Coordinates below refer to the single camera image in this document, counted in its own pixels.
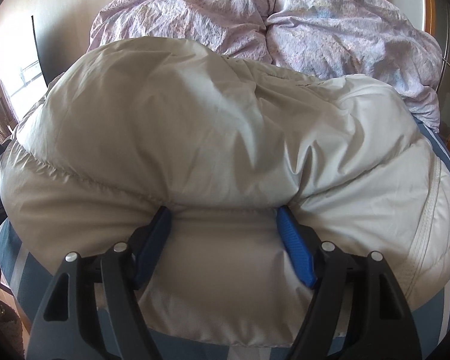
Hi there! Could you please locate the beige down jacket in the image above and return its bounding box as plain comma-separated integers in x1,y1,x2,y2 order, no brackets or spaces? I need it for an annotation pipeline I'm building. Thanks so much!
0,37,450,336

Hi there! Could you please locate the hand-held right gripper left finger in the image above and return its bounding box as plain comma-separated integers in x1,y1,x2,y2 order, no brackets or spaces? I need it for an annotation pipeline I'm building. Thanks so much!
26,206,173,360

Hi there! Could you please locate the pink floral duvet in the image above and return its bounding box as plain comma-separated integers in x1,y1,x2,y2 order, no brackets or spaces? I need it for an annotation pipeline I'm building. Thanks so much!
88,0,445,134

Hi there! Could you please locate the black flat television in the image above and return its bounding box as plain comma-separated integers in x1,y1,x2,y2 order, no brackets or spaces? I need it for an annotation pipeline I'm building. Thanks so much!
31,15,66,87

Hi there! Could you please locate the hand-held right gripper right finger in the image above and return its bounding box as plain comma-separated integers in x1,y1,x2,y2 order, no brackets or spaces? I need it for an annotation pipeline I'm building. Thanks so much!
275,204,424,360

